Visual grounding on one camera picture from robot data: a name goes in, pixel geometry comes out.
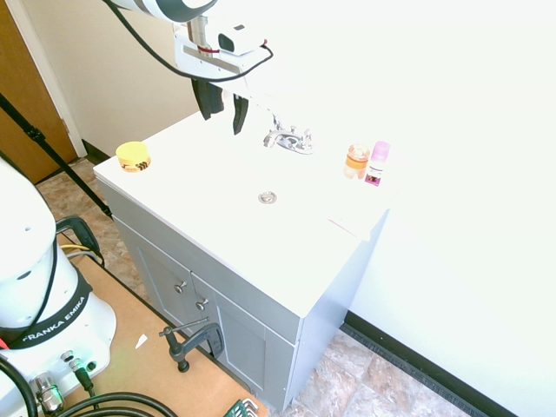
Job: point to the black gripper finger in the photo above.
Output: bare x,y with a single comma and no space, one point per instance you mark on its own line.
239,114
207,99

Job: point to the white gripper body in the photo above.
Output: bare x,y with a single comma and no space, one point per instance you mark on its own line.
208,61

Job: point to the chrome sink faucet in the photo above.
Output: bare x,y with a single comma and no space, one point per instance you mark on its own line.
290,137

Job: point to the chrome sink drain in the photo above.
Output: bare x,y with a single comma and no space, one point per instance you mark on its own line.
267,197

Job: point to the white sink countertop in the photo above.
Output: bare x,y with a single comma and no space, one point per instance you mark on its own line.
243,208

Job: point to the yellow round container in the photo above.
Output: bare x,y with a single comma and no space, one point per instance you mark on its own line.
133,157

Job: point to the orange translucent bottle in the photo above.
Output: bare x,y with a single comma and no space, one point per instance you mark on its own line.
356,161

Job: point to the pink capped white bottle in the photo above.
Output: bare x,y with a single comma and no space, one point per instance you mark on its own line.
378,163

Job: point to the black tripod leg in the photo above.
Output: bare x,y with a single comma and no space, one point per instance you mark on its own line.
52,152

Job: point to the brown wooden door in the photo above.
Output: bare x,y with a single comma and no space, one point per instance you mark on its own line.
26,100

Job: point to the metal cabinet knob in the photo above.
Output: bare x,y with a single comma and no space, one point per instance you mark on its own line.
180,286
201,304

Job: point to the grey vanity cabinet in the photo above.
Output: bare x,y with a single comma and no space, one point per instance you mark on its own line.
243,321

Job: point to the black C-clamp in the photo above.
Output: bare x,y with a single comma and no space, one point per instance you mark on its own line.
191,343

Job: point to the wooden base board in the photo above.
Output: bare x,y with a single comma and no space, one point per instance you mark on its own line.
143,343

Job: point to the green hex key holder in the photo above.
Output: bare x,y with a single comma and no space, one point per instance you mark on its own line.
241,408

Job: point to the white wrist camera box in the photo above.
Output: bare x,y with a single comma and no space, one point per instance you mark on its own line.
239,37

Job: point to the black wall baseboard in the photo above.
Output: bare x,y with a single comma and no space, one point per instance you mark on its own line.
434,369

